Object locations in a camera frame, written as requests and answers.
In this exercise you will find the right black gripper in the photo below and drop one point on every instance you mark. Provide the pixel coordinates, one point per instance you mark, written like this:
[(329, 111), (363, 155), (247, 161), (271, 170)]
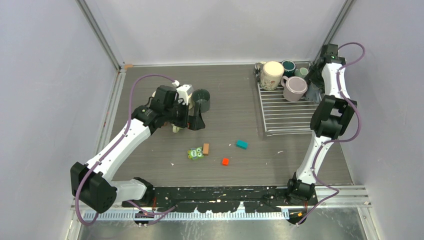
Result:
[(311, 77)]

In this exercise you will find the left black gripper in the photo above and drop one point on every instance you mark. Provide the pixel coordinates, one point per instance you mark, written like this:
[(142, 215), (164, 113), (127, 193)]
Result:
[(195, 122)]

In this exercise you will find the light green cream mug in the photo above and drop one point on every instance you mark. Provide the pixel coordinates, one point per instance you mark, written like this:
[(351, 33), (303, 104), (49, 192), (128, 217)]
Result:
[(175, 129)]

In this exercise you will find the lilac pink mug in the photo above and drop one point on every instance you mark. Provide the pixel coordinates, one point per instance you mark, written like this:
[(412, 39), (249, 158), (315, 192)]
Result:
[(293, 88)]

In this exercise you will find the dark grey mug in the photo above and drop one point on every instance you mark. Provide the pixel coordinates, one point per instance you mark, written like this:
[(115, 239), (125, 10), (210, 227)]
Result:
[(201, 99)]

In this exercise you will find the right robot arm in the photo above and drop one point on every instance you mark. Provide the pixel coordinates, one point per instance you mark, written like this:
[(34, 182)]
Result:
[(329, 121)]

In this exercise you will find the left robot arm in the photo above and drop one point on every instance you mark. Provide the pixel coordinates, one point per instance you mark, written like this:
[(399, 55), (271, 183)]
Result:
[(92, 182)]

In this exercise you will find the pale green small mug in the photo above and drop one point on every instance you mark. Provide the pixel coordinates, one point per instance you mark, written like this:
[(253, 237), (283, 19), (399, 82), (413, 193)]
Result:
[(302, 72)]

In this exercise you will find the tan wooden block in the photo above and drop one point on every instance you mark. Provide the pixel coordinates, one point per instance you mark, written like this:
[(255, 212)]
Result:
[(206, 149)]

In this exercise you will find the dark teal mug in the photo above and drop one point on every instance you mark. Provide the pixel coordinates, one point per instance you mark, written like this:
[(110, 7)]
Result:
[(289, 68)]

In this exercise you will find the green owl toy block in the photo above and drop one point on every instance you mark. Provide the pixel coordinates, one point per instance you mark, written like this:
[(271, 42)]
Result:
[(195, 153)]

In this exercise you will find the cream floral mug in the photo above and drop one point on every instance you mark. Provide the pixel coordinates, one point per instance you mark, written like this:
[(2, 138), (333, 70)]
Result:
[(271, 74)]

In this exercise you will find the red cube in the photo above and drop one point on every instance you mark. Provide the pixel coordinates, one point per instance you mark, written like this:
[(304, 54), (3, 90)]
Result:
[(225, 161)]

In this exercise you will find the teal block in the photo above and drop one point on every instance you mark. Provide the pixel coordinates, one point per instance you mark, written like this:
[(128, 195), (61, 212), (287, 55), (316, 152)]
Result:
[(242, 144)]

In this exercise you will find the black base bar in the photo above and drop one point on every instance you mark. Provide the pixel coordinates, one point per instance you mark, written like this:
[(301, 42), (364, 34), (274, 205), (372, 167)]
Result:
[(221, 199)]

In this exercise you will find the white wire dish rack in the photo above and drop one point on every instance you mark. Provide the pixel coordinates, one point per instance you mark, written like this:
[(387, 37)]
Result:
[(283, 117)]

